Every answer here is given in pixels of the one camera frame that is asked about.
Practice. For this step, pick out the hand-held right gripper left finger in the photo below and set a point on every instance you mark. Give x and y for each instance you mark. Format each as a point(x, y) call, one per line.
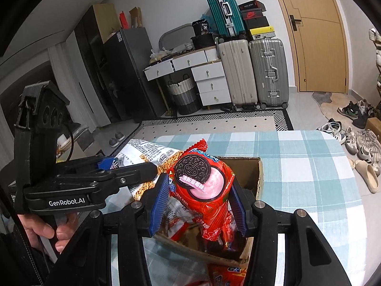
point(159, 205)

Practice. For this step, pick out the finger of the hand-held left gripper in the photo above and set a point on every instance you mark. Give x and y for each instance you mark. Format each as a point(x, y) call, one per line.
point(128, 175)
point(86, 163)

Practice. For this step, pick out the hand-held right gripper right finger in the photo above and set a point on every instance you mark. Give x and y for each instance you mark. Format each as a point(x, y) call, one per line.
point(239, 211)

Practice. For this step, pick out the red cookie packet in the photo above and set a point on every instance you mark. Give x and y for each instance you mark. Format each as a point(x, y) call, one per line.
point(205, 196)

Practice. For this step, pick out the brown cardboard box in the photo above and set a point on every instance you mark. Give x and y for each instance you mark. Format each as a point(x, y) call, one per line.
point(253, 172)

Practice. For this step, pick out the red snack packet white label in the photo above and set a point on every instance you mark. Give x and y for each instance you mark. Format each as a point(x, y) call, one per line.
point(229, 275)

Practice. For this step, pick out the person's left hand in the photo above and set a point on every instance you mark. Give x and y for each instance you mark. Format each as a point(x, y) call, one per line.
point(32, 229)

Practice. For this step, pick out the grey slipper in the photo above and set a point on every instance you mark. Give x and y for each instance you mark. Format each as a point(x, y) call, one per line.
point(119, 136)
point(113, 142)

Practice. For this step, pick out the teal checkered tablecloth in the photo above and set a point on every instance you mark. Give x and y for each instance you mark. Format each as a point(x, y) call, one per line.
point(297, 169)

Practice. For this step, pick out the patterned floor rug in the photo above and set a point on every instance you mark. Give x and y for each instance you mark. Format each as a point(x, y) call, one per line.
point(208, 122)

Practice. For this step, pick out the woven laundry basket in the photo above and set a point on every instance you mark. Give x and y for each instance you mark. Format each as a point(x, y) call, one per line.
point(184, 95)

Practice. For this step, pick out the dark refrigerator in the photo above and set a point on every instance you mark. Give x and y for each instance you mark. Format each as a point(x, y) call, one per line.
point(134, 74)

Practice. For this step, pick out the tall dark wooden cabinet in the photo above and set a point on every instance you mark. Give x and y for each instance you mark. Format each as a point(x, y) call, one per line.
point(95, 50)

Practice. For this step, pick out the beige slide sandal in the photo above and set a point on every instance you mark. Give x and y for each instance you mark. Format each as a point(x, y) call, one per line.
point(370, 178)
point(352, 164)

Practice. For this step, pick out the plastic bag of goods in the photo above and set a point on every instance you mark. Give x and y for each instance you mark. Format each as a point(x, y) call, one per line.
point(160, 56)

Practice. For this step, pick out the white drawer cabinet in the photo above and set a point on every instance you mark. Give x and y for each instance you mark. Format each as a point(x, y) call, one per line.
point(208, 77)

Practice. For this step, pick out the scattered sneakers group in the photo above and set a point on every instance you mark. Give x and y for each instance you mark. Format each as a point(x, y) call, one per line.
point(354, 137)

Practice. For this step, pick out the beige suitcase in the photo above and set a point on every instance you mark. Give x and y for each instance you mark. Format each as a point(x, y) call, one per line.
point(236, 74)

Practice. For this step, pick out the small grey door rug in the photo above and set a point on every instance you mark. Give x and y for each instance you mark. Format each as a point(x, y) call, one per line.
point(333, 104)

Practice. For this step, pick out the silver suitcase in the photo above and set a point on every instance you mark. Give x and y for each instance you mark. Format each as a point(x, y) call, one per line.
point(268, 71)

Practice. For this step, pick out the grey oval mirror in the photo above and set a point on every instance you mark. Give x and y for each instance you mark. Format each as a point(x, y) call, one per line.
point(172, 37)

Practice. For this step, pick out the red paper bag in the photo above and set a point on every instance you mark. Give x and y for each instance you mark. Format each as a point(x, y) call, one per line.
point(123, 20)

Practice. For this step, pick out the flat cardboard piece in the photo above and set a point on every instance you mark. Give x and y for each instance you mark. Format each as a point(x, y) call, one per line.
point(135, 18)

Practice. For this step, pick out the yellow and black shoe box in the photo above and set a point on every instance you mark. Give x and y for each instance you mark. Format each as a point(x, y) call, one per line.
point(262, 34)

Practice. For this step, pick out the teal suitcase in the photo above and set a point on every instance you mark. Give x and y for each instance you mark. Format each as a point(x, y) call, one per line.
point(223, 12)

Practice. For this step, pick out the wooden door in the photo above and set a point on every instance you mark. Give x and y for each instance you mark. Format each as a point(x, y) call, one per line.
point(315, 35)

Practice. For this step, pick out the red and black shoe box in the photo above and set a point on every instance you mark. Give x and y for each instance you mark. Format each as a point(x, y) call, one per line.
point(251, 13)

